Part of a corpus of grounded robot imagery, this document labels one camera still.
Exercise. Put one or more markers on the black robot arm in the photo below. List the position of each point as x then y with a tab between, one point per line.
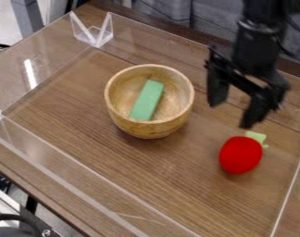
246	65

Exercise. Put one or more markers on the grey post upper left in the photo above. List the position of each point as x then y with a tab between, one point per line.
28	16

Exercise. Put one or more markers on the red plush strawberry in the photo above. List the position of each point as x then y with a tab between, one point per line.
241	152

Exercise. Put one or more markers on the clear acrylic tray walls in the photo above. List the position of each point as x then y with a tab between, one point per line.
117	185

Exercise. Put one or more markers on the black metal bracket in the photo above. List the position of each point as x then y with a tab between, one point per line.
44	228

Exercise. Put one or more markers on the green rectangular block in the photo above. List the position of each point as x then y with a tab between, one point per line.
146	103

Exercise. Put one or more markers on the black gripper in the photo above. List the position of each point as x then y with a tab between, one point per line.
265	88

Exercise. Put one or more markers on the wooden bowl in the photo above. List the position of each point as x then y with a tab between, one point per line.
174	107

